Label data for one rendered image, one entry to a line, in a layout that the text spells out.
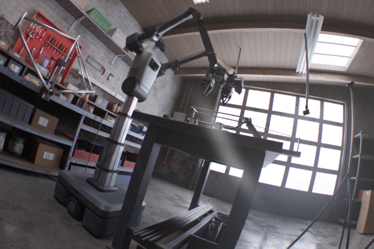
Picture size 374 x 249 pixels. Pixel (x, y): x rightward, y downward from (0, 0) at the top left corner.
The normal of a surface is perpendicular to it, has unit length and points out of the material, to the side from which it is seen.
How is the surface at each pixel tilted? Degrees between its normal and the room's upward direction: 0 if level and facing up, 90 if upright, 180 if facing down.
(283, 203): 90
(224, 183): 90
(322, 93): 90
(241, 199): 90
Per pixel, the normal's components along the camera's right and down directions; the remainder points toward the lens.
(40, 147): 0.88, 0.18
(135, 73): -0.37, -0.18
